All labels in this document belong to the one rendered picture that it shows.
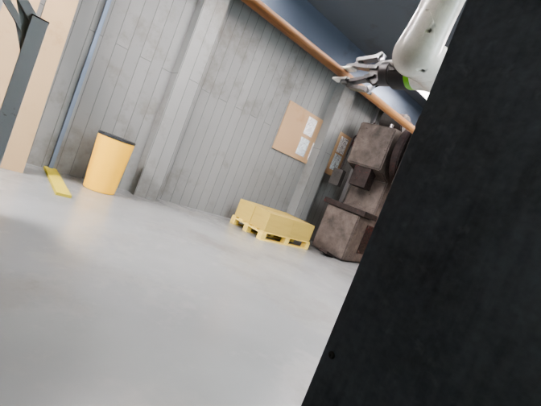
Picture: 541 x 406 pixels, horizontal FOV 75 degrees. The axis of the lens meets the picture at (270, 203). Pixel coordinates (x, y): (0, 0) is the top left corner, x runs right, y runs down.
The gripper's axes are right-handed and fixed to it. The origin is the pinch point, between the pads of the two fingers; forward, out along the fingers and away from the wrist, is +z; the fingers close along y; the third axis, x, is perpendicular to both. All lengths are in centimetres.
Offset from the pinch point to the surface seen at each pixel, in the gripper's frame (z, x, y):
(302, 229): 268, 289, 90
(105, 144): 305, 10, 67
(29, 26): 36, -82, 27
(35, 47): 36, -80, 32
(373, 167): 256, 374, -39
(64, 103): 362, -29, 43
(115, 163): 302, 24, 82
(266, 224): 261, 215, 95
